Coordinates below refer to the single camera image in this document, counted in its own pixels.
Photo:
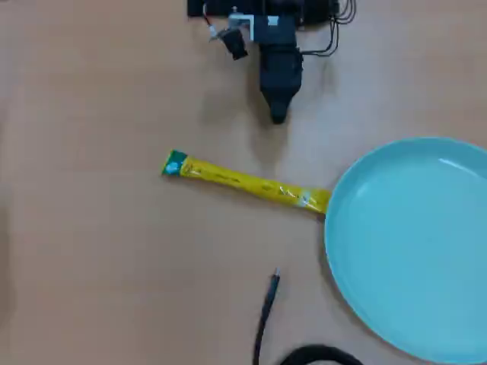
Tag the yellow coffee stick packet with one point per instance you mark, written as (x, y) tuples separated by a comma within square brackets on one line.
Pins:
[(236, 182)]

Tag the light blue plate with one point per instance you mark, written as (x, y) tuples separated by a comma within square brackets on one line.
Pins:
[(411, 247)]

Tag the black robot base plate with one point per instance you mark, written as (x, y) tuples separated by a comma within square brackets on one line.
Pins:
[(196, 7)]

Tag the wrist camera circuit board module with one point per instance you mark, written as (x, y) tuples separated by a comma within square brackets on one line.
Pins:
[(236, 43)]

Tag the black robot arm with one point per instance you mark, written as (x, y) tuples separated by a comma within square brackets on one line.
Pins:
[(285, 5)]

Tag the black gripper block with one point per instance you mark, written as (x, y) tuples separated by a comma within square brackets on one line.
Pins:
[(277, 64)]

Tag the white camera mounting bracket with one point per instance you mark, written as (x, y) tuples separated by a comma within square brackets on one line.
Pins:
[(243, 18)]

